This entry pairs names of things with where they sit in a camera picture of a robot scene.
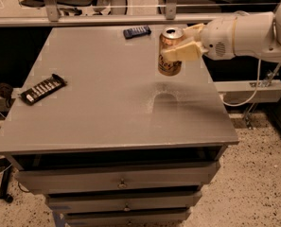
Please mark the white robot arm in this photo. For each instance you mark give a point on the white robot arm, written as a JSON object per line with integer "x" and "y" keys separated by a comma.
{"x": 255, "y": 35}

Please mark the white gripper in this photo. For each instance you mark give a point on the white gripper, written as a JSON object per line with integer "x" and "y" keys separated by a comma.
{"x": 216, "y": 39}

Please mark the grey drawer cabinet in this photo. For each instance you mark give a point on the grey drawer cabinet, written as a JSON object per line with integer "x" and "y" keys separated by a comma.
{"x": 116, "y": 109}

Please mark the black snack bar wrapper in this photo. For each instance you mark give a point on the black snack bar wrapper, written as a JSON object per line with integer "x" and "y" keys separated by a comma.
{"x": 42, "y": 89}

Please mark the bottom grey drawer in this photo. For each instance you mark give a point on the bottom grey drawer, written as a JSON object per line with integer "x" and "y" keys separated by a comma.
{"x": 127, "y": 218}

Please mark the middle grey drawer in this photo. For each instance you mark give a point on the middle grey drawer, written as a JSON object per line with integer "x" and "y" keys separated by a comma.
{"x": 124, "y": 202}

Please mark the top grey drawer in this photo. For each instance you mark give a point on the top grey drawer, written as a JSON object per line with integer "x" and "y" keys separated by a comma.
{"x": 117, "y": 177}

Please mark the blue rxbar blueberry bar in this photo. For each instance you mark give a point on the blue rxbar blueberry bar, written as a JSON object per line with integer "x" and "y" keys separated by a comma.
{"x": 135, "y": 32}

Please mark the orange LaCroix can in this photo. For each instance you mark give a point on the orange LaCroix can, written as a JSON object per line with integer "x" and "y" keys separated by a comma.
{"x": 168, "y": 64}

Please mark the grey drawer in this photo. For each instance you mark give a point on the grey drawer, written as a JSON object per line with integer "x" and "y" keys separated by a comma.
{"x": 127, "y": 218}
{"x": 124, "y": 202}
{"x": 117, "y": 177}

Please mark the black cable clamp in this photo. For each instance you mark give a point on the black cable clamp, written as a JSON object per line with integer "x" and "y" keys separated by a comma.
{"x": 6, "y": 92}

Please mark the grey metal rail frame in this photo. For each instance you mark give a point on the grey metal rail frame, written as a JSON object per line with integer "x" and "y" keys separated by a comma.
{"x": 15, "y": 13}

